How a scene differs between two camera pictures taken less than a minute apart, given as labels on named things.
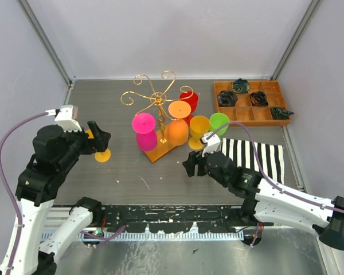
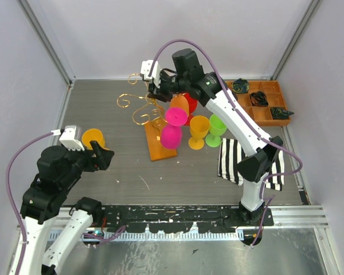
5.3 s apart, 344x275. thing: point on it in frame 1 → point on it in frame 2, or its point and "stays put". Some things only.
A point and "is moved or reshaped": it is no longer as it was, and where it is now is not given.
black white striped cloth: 270,157 stays put
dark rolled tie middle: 258,98 stays put
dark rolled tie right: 280,113 stays put
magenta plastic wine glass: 143,124 → 171,132
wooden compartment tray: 243,114 stays put
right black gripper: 193,158 → 155,93
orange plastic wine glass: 178,130 is moved or reshaped
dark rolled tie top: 241,86 stays put
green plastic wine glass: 217,120 stays put
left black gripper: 101,141 → 101,161
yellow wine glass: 199,125 stays put
